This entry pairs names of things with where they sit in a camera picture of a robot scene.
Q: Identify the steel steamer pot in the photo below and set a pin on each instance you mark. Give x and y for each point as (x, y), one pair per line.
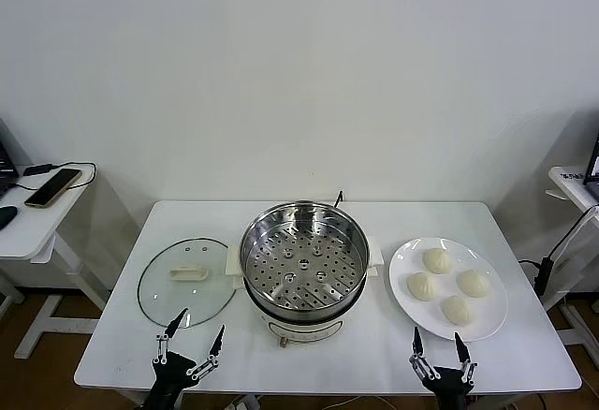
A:
(299, 328)

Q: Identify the dark laptop on labelled table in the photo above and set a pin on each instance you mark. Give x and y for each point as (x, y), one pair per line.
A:
(594, 162)

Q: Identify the gold-edged black smartphone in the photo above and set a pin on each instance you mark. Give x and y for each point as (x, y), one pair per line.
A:
(52, 187)

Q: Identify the perforated steel steamer basket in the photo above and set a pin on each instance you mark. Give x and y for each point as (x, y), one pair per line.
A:
(346, 241)

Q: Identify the white side table with label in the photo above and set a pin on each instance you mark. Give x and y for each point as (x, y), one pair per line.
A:
(585, 251)

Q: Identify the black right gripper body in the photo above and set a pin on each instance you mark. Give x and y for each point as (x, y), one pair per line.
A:
(449, 384)

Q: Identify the dark laptop beside phone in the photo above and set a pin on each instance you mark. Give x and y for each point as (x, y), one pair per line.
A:
(7, 166)

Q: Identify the black cooker power plug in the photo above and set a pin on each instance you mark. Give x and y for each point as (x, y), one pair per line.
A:
(340, 197)

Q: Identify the white side table with phone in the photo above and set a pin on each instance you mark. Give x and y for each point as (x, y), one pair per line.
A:
(28, 237)

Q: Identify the white ceramic plate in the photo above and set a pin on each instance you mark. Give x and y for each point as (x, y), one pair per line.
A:
(412, 297)

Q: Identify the white steamed baozi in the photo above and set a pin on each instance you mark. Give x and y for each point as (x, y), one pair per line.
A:
(472, 283)
(457, 310)
(421, 285)
(438, 260)

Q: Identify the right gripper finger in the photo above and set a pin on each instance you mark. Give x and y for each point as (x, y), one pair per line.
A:
(418, 349)
(462, 354)

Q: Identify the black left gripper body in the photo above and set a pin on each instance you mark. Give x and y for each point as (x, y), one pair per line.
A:
(168, 372)

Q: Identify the black computer mouse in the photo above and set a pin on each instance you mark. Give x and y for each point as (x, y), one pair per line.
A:
(7, 217)

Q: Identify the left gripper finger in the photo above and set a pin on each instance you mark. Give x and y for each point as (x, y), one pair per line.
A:
(164, 340)
(215, 349)

